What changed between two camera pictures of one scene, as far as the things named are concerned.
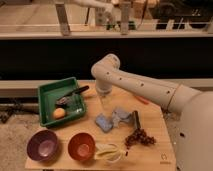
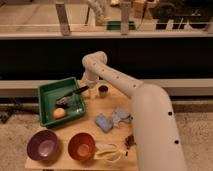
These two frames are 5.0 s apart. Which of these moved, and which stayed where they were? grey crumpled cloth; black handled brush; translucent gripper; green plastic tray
Moved: translucent gripper
Stayed: grey crumpled cloth; black handled brush; green plastic tray
